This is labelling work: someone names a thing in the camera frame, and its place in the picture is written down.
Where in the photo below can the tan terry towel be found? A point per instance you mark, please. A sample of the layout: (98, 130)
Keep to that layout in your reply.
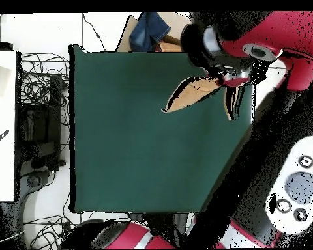
(195, 93)

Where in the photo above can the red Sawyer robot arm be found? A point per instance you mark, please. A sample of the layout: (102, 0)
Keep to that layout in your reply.
(263, 156)

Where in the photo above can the brown cardboard box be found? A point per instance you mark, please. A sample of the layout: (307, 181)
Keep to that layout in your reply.
(176, 24)

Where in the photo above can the blue denim jeans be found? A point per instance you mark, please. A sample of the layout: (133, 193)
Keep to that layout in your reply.
(148, 31)

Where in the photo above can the dark green table cloth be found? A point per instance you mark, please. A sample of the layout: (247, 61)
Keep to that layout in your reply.
(120, 130)

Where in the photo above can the black power strip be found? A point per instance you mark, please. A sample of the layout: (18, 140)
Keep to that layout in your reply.
(67, 227)

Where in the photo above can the black striped stick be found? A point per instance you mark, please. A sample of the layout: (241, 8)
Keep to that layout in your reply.
(0, 138)

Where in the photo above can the white side table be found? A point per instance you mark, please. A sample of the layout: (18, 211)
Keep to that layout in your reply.
(2, 169)

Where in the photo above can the black metal frame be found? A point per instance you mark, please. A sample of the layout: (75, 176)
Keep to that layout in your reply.
(54, 104)

